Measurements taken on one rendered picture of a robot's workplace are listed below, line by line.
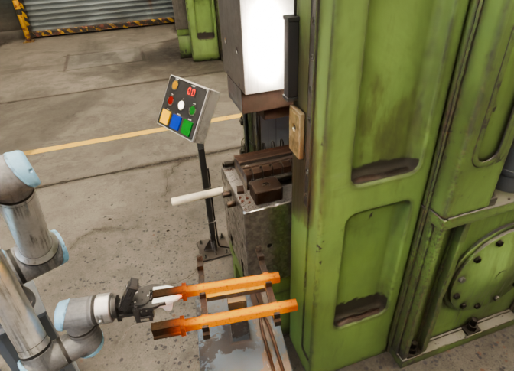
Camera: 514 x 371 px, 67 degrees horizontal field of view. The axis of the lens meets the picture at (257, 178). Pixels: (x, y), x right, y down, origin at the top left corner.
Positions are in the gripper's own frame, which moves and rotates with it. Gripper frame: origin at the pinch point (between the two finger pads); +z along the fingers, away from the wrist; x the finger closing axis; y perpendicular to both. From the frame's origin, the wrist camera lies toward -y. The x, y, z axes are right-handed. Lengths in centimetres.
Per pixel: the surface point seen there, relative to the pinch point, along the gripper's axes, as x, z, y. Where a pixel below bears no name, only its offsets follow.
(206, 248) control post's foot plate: -113, 6, 89
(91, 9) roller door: -835, -190, 47
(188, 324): 13.2, 3.3, -0.9
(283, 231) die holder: -38, 43, 16
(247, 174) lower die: -51, 30, -7
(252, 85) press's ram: -46, 33, -48
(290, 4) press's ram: -49, 47, -73
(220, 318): 12.9, 12.6, -0.9
